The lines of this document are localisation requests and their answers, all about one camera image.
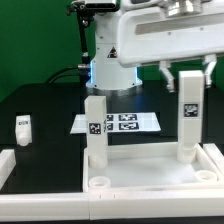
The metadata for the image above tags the white U-shaped fence frame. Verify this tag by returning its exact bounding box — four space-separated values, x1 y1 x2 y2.
0 143 224 222

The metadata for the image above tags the white marker base sheet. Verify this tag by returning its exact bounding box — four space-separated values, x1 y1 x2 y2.
70 112 161 134

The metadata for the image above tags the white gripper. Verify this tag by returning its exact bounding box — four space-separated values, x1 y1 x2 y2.
117 0 224 92

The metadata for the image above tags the black camera stand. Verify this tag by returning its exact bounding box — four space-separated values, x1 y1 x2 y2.
66 0 95 86

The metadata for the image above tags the black cable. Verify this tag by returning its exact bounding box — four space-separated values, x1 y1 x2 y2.
45 66 82 84

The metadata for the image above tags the white desk tabletop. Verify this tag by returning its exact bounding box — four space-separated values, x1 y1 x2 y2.
82 142 224 192

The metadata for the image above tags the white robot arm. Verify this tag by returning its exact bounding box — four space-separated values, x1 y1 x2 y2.
84 0 224 93

